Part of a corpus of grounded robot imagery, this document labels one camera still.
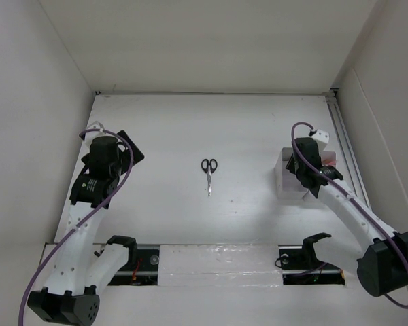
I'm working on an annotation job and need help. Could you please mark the red translucent pen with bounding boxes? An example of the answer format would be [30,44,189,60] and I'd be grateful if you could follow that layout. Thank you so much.
[322,160,337,167]

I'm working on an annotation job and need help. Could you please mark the black handled scissors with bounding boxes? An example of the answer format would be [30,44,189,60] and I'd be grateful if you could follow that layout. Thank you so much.
[201,158,218,196]

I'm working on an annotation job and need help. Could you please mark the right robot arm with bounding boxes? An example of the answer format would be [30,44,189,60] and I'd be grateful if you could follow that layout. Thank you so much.
[286,137,408,308]

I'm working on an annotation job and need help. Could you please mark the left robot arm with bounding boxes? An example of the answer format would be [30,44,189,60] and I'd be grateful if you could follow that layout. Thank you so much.
[18,125,145,325]

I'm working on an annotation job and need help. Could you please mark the white right organizer tray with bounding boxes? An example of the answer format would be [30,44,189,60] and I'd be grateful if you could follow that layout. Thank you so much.
[303,151,337,204]

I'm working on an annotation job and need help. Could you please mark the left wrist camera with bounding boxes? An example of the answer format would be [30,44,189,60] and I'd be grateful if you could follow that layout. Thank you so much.
[79,122,105,147]

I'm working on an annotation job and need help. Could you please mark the aluminium rail right edge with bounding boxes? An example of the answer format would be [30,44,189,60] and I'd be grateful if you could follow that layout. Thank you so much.
[325,88,371,208]

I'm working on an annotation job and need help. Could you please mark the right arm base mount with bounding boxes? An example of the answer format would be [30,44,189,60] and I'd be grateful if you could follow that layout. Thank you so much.
[275,232,345,285]

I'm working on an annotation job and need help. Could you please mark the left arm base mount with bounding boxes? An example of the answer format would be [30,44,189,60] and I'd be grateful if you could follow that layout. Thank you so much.
[94,235,160,286]

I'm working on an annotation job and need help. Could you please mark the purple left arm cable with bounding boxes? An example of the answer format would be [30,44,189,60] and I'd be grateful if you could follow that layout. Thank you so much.
[18,128,135,326]

